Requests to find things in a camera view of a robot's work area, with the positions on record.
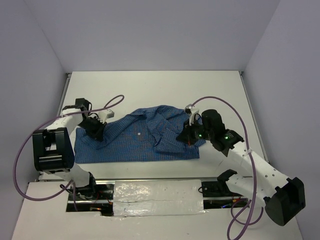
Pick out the aluminium table edge rail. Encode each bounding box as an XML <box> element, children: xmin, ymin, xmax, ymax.
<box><xmin>37</xmin><ymin>72</ymin><xmax>72</xmax><ymax>181</ymax></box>

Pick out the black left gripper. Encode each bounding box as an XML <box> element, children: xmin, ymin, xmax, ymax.
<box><xmin>77</xmin><ymin>116</ymin><xmax>107</xmax><ymax>142</ymax></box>

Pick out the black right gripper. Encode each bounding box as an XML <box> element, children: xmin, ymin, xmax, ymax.
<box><xmin>176</xmin><ymin>117</ymin><xmax>214</xmax><ymax>146</ymax></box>

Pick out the blue checkered long sleeve shirt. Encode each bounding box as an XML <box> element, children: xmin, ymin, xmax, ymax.
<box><xmin>74</xmin><ymin>105</ymin><xmax>206</xmax><ymax>164</ymax></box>

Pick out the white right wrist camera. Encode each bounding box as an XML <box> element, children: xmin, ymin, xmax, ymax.
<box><xmin>184</xmin><ymin>104</ymin><xmax>199</xmax><ymax>126</ymax></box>

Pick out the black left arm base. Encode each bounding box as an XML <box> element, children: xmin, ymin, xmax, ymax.
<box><xmin>66</xmin><ymin>183</ymin><xmax>115</xmax><ymax>217</ymax></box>

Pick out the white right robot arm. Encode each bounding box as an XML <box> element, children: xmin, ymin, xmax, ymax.
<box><xmin>176</xmin><ymin>106</ymin><xmax>306</xmax><ymax>226</ymax></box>

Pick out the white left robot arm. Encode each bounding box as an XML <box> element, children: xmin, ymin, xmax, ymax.
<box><xmin>32</xmin><ymin>98</ymin><xmax>115</xmax><ymax>199</ymax></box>

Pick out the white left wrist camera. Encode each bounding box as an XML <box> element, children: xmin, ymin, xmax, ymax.
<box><xmin>97</xmin><ymin>109</ymin><xmax>115</xmax><ymax>123</ymax></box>

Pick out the white taped cover sheet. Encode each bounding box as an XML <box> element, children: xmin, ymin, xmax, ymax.
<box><xmin>113</xmin><ymin>179</ymin><xmax>205</xmax><ymax>217</ymax></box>

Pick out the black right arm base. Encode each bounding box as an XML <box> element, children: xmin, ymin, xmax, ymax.
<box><xmin>198</xmin><ymin>169</ymin><xmax>248</xmax><ymax>210</ymax></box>

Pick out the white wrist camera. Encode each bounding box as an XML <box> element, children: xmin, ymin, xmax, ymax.
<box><xmin>97</xmin><ymin>109</ymin><xmax>115</xmax><ymax>123</ymax></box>
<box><xmin>184</xmin><ymin>104</ymin><xmax>199</xmax><ymax>126</ymax></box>

